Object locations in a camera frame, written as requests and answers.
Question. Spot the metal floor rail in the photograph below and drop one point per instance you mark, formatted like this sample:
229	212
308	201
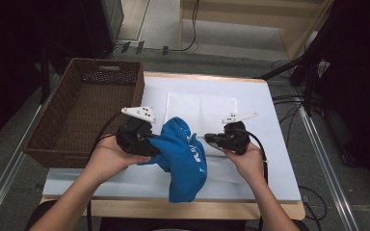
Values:
330	179
6	179

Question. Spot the person's dark clothing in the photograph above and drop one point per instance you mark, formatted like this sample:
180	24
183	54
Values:
173	225

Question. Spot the wooden table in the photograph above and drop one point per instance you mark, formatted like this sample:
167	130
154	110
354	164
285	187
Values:
221	210

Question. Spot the grey cabinet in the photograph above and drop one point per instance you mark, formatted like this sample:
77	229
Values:
115	16

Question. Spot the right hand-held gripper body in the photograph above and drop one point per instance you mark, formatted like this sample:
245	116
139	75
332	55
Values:
237	138

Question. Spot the brown wicker basket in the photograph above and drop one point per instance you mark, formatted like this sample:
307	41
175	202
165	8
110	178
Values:
86	106

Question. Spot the blue shirt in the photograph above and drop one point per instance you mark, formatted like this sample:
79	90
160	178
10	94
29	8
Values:
183	166

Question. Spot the person's right hand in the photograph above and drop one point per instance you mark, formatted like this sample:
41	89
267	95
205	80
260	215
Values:
252	163

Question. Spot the light wooden platform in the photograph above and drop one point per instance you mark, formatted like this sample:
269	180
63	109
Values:
237	8

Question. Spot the black tripod stand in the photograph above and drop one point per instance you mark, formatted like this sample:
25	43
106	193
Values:
308	77

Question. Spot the dark power adapter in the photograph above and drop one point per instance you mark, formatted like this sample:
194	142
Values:
125	46
140	47

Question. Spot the black chair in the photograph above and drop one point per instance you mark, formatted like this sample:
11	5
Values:
37	215

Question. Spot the black curtain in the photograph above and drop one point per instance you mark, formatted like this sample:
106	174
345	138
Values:
359	80
13	48

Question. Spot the white table board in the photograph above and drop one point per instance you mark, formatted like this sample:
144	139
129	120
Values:
263	106

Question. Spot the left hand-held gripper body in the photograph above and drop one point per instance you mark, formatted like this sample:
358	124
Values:
135	138

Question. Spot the person's left hand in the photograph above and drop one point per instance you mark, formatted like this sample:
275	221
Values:
109	160

